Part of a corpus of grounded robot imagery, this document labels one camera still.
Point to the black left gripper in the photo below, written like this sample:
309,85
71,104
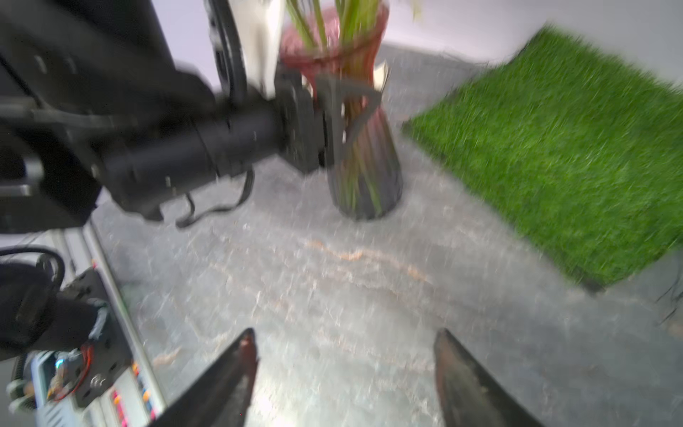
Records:
321,131

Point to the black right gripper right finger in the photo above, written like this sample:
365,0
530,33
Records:
468,394

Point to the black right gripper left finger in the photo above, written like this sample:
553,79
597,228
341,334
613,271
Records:
222,395

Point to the dark pink glass vase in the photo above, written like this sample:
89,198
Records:
360,123

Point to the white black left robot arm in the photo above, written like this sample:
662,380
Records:
92,101

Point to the mixed flower bouquet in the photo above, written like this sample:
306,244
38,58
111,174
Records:
341,32

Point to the green artificial grass mat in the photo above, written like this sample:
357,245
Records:
577,149

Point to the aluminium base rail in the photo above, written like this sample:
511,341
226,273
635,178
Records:
44,388

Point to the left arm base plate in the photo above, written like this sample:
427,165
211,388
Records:
84,373

